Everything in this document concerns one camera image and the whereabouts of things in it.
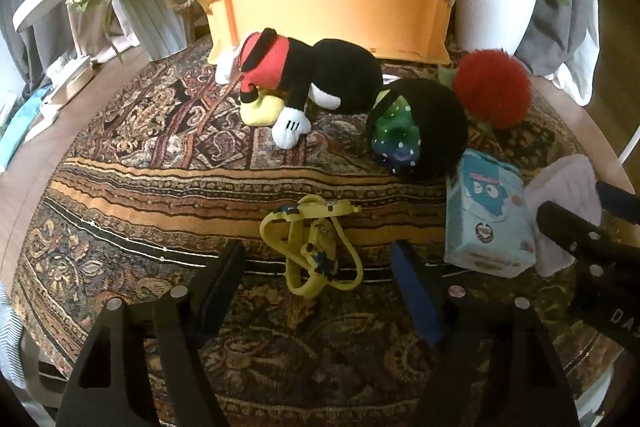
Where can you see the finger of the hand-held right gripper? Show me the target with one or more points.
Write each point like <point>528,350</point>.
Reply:
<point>617,199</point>
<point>570,227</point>

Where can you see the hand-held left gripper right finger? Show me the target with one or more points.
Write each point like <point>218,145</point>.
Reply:
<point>412,292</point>

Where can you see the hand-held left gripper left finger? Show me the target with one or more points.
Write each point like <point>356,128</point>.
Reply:
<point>220,287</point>

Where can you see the pink towel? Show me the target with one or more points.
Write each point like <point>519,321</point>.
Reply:
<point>565,182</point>

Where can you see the yellow minion glasses toy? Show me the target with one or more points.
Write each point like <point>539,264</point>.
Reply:
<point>295,277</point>

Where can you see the light blue cartoon tissue pack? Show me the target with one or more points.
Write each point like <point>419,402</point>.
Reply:
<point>485,207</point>

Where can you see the red fluffy plush green leaves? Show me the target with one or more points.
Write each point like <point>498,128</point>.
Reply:
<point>492,87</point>

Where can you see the black plush with green bow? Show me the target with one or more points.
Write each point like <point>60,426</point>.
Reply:
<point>440,122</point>

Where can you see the black mouse plush toy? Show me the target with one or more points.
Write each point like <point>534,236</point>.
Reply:
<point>345,72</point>

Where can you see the patterned brown tablecloth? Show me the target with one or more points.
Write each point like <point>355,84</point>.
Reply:
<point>150,187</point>

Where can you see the grey curtain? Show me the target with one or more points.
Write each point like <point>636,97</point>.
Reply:
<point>565,32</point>

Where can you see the striped cloth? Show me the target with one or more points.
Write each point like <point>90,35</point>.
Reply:
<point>12,337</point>

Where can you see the white ribbed plant pot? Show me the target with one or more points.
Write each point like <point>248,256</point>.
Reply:
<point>490,12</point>

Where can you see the light blue cloth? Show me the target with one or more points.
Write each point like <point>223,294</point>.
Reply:
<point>22,127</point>

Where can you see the wooden chair back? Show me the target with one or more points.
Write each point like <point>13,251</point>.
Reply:
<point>35,2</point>

